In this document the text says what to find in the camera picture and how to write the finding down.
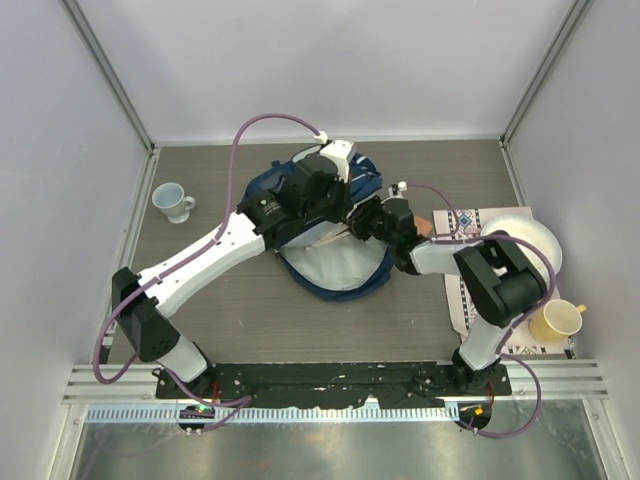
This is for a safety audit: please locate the patterned white placemat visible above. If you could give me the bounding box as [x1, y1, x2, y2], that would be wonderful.
[433, 207, 573, 355]

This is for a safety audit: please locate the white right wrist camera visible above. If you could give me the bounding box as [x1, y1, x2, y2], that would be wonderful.
[389, 181, 408, 198]

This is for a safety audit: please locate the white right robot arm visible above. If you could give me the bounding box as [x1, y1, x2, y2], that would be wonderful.
[346, 197, 555, 395]

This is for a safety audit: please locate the white paper plate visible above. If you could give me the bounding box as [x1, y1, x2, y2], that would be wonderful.
[481, 214, 563, 274]

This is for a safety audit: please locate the light blue cup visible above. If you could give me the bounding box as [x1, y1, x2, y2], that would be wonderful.
[151, 182, 196, 224]

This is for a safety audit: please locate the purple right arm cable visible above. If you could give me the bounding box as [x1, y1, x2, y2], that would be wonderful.
[404, 182, 559, 441]

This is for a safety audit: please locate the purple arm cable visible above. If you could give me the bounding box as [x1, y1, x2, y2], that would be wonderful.
[92, 113, 329, 435]
[404, 182, 559, 441]

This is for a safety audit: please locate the perforated metal rail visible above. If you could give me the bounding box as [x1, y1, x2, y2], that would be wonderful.
[85, 400, 459, 424]

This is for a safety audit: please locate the purple paperback book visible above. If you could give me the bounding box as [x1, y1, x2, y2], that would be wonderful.
[309, 225, 351, 248]

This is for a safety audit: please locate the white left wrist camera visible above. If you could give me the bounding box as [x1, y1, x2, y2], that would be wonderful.
[314, 131, 356, 183]

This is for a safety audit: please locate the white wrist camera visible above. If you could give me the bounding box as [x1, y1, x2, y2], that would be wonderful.
[389, 181, 408, 198]
[314, 131, 356, 183]

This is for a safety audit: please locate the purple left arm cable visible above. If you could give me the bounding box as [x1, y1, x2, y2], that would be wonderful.
[92, 113, 329, 435]

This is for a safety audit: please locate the tan leather wallet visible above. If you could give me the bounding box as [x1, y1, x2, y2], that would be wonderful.
[414, 216, 433, 237]

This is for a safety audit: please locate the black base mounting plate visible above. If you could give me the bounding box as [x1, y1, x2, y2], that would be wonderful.
[187, 362, 512, 410]

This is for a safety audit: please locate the yellow cup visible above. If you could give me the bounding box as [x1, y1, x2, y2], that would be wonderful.
[529, 299, 587, 342]

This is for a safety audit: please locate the navy blue student backpack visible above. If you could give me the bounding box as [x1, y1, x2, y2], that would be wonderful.
[243, 146, 394, 302]

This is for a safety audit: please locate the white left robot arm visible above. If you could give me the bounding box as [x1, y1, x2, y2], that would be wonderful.
[112, 151, 352, 399]

